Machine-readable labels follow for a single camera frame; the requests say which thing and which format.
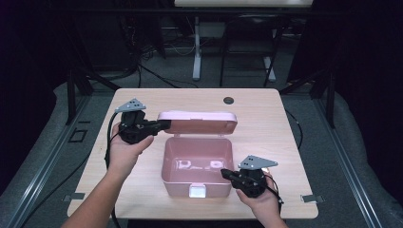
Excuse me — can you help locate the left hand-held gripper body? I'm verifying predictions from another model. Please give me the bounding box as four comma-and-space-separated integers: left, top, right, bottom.
114, 98, 150, 145

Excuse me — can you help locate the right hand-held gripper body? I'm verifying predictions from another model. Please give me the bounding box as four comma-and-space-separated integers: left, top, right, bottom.
237, 155, 279, 200

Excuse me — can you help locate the pink storage box white handle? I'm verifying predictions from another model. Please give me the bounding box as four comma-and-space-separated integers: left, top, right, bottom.
157, 109, 239, 200

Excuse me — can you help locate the person's left hand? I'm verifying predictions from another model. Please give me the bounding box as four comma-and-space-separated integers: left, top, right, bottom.
107, 123, 156, 176

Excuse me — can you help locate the person's right hand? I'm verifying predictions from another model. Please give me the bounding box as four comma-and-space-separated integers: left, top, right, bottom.
236, 172, 283, 220

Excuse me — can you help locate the black metal stand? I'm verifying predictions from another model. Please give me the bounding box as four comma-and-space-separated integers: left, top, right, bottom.
65, 61, 122, 126
278, 67, 336, 129

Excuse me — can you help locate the black chair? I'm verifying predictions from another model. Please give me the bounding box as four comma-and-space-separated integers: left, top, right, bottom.
219, 12, 288, 88

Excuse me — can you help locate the white desk with white legs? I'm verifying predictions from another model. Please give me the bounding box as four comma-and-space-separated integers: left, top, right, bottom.
174, 0, 313, 83

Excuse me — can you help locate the left hand-held gripper black cable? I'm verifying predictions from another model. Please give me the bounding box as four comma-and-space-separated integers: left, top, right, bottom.
104, 110, 123, 228

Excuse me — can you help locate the hand-held gripper black cable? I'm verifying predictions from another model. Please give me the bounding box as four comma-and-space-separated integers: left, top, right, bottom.
264, 174, 285, 214
104, 110, 123, 228

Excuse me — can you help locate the right hand-held gripper black cable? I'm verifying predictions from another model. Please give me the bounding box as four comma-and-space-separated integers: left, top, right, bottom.
264, 174, 285, 214

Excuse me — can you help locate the grey metal table bracket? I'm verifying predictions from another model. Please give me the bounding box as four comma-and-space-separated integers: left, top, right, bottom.
62, 192, 86, 202
300, 194, 325, 204

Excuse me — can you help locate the thin black table cable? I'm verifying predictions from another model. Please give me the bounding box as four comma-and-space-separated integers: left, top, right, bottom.
284, 108, 304, 150

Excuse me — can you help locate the tangle of dark cables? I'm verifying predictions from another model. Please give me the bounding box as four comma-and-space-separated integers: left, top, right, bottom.
118, 13, 167, 66

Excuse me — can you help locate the aluminium floor rail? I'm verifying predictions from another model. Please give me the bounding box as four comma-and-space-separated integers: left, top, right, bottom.
315, 98, 385, 228
6, 94, 93, 228

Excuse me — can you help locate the long black floor cable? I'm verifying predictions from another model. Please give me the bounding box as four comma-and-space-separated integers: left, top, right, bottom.
19, 151, 93, 228

